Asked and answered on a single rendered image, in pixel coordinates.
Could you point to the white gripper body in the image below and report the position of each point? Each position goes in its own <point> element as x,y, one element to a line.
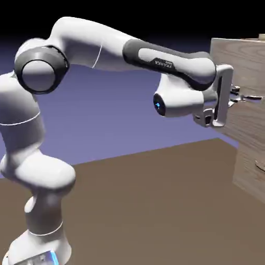
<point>224,93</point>

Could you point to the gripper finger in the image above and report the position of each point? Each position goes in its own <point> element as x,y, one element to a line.
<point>235,89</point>
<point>232,102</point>

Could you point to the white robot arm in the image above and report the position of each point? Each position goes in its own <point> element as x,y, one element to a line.
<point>87,45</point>

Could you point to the light wood cabinet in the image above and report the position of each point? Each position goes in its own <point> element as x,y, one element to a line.
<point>248,124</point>

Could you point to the wide wood drawer front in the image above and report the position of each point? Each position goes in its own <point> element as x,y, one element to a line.
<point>246,62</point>

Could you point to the narrow wood drawer front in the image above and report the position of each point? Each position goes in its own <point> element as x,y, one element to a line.
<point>246,176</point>

